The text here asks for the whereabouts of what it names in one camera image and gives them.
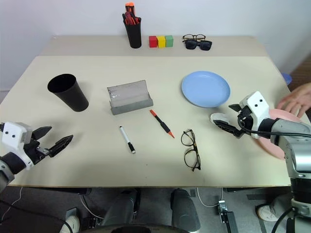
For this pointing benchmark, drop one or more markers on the thin black frame eyeglasses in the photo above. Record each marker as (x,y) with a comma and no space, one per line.
(195,145)

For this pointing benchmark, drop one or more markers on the tall black tool holder cup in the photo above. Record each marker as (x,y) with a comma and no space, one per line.
(133,34)

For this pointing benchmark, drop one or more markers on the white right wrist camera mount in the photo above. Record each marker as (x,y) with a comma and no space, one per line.
(257,104)

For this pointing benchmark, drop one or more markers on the black sunglasses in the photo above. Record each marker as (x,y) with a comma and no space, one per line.
(205,45)

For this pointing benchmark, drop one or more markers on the white marker with black cap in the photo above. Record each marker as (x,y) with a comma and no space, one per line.
(126,139)

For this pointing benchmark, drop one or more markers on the small white rounded object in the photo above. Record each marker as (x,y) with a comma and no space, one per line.
(219,117)

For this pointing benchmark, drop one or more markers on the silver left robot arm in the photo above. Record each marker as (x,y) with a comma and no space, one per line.
(6,167)

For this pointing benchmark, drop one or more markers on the person's bare hand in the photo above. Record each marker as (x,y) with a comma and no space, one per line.
(300,97)

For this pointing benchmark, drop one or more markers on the black table leg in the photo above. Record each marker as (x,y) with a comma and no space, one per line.
(229,222)

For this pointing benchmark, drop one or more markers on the light blue plate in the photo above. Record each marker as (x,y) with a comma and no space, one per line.
(205,88)

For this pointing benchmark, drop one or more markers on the blue round container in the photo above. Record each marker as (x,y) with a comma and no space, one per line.
(287,78)

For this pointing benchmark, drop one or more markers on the green cube block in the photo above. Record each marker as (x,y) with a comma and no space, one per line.
(169,40)

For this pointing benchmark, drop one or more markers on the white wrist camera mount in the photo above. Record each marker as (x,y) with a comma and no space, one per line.
(13,134)
(257,104)

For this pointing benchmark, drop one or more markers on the red and black pen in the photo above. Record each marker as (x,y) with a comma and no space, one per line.
(161,123)

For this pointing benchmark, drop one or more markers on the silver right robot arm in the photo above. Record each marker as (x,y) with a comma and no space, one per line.
(296,150)

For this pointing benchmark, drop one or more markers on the tortoiseshell eyeglasses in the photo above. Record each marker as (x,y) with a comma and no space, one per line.
(201,37)

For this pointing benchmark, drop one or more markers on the small red black screwdriver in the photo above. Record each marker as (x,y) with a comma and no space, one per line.
(126,19)
(137,20)

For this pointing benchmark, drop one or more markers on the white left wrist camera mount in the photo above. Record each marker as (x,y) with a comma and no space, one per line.
(13,134)

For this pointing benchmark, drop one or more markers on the yellow cube block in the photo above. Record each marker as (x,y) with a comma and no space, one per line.
(161,41)

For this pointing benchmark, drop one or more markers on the red cube block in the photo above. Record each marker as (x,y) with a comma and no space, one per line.
(152,41)

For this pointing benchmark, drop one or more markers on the white shoe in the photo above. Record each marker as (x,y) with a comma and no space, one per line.
(267,213)
(73,223)

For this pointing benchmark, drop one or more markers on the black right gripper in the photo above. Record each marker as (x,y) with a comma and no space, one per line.
(246,120)

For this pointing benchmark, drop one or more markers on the dark rounded robot leg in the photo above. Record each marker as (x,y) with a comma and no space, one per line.
(184,208)
(121,206)

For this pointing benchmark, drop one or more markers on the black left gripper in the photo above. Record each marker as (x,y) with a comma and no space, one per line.
(34,150)

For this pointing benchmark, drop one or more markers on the grey glasses case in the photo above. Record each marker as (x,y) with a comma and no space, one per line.
(131,97)

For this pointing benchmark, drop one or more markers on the pink plate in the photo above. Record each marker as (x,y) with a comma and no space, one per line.
(286,116)

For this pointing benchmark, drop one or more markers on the large black plastic cup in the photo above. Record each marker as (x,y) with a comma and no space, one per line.
(70,94)

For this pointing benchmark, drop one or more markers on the large orange black screwdriver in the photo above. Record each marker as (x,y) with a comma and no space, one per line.
(130,8)

